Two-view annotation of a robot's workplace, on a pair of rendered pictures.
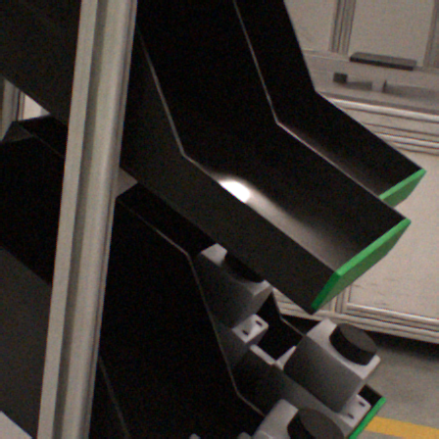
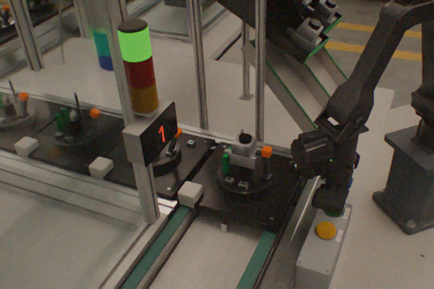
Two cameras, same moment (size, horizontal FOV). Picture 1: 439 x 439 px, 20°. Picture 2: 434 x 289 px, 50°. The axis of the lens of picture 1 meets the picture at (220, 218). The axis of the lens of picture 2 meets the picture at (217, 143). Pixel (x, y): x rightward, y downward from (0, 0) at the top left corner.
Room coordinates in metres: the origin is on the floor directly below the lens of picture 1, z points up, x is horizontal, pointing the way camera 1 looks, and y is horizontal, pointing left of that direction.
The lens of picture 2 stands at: (-0.50, -0.11, 1.70)
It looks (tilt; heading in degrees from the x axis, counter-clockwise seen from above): 36 degrees down; 16
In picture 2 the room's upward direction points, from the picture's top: 3 degrees counter-clockwise
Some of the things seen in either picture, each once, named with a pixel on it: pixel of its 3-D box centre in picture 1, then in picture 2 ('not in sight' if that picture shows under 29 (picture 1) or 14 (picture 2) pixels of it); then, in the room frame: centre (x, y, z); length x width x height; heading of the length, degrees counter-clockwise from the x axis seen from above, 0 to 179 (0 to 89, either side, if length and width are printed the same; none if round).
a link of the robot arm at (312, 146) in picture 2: not in sight; (327, 134); (0.25, -0.12, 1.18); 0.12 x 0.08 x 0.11; 127
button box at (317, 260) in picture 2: not in sight; (324, 241); (0.21, -0.14, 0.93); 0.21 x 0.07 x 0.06; 169
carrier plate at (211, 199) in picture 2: not in sight; (245, 182); (0.33, 0.06, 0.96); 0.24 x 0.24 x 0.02; 79
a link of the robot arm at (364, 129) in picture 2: not in sight; (343, 137); (0.28, -0.15, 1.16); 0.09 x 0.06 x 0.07; 127
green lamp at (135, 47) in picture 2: not in sight; (135, 41); (0.17, 0.21, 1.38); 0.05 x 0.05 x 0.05
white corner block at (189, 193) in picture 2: not in sight; (190, 195); (0.25, 0.17, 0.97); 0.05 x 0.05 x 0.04; 79
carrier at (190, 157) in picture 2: not in sight; (152, 142); (0.38, 0.31, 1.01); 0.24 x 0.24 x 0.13; 79
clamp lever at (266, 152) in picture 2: not in sight; (263, 161); (0.32, 0.01, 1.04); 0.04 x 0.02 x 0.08; 79
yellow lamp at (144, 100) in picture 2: not in sight; (143, 93); (0.17, 0.21, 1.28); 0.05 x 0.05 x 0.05
